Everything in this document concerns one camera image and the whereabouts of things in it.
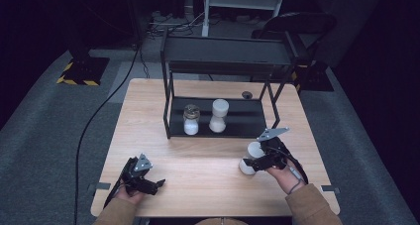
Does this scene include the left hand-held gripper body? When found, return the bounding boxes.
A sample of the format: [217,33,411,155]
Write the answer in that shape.
[120,153,155,194]

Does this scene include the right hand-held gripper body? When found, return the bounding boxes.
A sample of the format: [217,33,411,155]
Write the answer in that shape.
[256,127,291,171]

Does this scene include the white lid glass jar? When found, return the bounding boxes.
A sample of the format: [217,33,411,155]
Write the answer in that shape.
[239,141,265,176]
[208,98,230,134]

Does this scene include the silver lid glass jar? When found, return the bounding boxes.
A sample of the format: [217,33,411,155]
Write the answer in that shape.
[182,104,201,136]

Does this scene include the black metal shelf rack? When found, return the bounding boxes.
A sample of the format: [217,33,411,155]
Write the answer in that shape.
[159,30,300,140]

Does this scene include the person's left hand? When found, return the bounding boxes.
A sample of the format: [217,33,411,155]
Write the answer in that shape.
[115,186,145,205]

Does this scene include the person's right hand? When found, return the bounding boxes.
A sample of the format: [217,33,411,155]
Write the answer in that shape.
[266,162,306,195]

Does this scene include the grey tape strip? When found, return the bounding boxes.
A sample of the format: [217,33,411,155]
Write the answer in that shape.
[87,182,112,190]
[320,184,341,194]

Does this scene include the person's lap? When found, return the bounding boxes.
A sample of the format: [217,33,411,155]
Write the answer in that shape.
[194,217,249,225]

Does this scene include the black stand base striped tape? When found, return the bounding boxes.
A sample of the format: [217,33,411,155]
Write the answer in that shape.
[55,36,111,86]
[290,60,335,93]

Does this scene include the black chair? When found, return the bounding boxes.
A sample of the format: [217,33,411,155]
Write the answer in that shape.
[251,11,339,70]

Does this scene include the grey fabric panel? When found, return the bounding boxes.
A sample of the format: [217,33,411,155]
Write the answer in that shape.
[325,0,387,69]

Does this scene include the white step ladder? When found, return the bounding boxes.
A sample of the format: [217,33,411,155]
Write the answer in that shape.
[201,0,287,38]

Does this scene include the right hand-held gripper cable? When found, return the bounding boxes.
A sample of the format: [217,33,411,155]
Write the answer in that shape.
[278,148,310,195]

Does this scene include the hand-held gripper cable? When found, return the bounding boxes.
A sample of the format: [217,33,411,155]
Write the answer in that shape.
[103,158,131,209]
[278,148,310,195]

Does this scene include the left hand-held gripper cable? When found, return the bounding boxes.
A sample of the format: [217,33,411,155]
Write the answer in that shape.
[103,158,131,209]

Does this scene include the long black floor cable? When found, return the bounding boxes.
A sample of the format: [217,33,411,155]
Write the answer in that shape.
[72,43,142,225]

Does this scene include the short black floor cable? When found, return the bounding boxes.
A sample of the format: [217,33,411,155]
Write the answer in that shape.
[139,48,151,79]

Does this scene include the bundle of floor cables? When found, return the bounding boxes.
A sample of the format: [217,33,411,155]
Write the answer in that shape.
[147,10,206,39]

